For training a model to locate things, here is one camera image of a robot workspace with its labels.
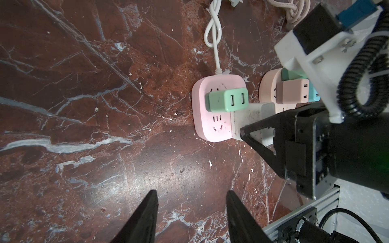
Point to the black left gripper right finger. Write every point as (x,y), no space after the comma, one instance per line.
(242,226)

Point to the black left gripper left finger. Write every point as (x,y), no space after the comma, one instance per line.
(141,227)

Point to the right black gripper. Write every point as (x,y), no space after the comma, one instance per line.
(299,149)

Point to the white USB charger plug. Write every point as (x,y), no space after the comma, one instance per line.
(254,113)

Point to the pink charger plug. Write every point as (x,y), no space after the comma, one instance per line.
(292,91)

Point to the teal USB charger plug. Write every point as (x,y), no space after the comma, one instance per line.
(313,94)

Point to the green USB charger plug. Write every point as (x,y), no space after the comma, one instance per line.
(287,75)

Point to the light green charger plug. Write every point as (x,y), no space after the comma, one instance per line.
(226,100)

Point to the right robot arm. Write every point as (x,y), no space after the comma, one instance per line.
(345,135)

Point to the beige round power strip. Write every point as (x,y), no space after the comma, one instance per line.
(296,11)

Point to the pink square power strip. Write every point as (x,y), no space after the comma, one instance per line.
(213,127)

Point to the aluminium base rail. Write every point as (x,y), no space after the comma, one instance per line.
(285,230)

